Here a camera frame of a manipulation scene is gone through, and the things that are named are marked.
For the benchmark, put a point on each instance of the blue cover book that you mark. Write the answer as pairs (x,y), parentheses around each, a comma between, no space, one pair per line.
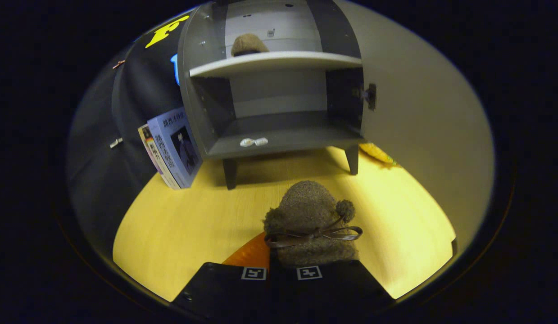
(175,144)

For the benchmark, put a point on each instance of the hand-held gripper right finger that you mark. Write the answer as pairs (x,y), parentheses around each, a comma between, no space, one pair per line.
(333,288)

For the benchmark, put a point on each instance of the white clothes peg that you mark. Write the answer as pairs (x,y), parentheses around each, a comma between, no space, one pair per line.
(116,143)

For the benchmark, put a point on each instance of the beige shoe cabinet door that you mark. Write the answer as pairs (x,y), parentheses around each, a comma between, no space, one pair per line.
(418,112)

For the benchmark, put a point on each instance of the yellow plush toy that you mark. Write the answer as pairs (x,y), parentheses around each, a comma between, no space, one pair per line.
(375,153)

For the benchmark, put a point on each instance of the black backdrop cloth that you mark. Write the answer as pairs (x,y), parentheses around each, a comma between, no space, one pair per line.
(125,103)

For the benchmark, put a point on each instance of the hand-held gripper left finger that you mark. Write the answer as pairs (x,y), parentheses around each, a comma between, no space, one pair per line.
(224,292)

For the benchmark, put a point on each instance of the grey shoe cabinet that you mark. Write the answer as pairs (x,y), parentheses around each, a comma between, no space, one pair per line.
(278,130)

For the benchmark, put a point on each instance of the red clothes peg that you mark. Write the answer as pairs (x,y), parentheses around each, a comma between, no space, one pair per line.
(119,64)

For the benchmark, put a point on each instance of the brown fuzzy shoe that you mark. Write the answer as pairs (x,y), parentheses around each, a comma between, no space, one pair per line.
(249,45)
(306,202)

